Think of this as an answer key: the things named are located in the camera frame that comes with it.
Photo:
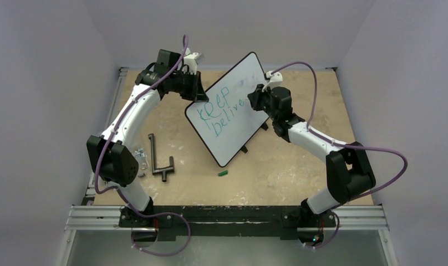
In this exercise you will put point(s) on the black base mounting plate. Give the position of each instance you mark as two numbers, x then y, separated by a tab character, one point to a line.
284	222

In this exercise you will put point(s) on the clear plastic screw box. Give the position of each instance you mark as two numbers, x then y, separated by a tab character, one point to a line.
119	166

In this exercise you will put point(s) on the green marker cap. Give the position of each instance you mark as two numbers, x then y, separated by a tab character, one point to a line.
223	173

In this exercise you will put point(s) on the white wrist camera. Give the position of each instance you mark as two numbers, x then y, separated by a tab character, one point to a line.
272	80
192	61

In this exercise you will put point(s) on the white whiteboard black frame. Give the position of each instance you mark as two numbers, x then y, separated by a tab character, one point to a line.
226	122

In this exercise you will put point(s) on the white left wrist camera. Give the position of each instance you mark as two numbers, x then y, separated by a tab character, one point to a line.
192	61

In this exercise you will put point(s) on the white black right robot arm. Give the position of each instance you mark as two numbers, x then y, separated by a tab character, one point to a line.
348	170

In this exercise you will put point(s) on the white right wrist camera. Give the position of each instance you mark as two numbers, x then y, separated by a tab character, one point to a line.
272	80

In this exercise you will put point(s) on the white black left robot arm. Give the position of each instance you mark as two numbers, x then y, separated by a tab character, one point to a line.
151	85

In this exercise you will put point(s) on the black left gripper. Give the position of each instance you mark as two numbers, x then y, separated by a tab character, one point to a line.
196	93

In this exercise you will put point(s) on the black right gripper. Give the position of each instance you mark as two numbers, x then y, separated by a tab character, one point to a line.
256	100

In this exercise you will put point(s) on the aluminium frame rail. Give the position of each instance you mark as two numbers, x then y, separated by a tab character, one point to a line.
272	172

